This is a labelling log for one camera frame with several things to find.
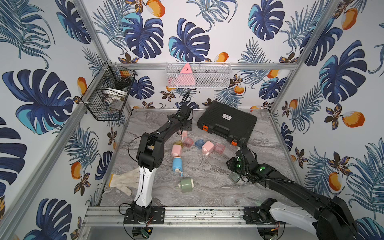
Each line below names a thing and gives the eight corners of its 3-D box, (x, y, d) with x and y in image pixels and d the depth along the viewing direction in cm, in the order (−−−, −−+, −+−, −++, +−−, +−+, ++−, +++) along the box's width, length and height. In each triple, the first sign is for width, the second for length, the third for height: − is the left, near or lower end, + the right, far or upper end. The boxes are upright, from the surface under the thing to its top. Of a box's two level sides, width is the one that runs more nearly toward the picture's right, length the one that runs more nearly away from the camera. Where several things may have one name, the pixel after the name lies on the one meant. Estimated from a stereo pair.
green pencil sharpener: (179, 192, 84) (178, 187, 77) (179, 183, 87) (178, 178, 80) (193, 192, 84) (193, 187, 77) (193, 183, 87) (193, 178, 80)
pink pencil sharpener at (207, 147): (199, 155, 98) (199, 149, 92) (206, 145, 102) (207, 139, 97) (206, 160, 96) (207, 154, 90) (213, 149, 100) (214, 144, 95)
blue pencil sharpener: (173, 176, 90) (171, 171, 84) (174, 162, 95) (173, 157, 89) (182, 176, 90) (182, 171, 84) (183, 162, 95) (182, 157, 89)
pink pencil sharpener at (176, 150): (172, 160, 95) (171, 155, 90) (173, 149, 100) (172, 144, 95) (181, 160, 95) (180, 155, 90) (181, 149, 100) (181, 144, 95)
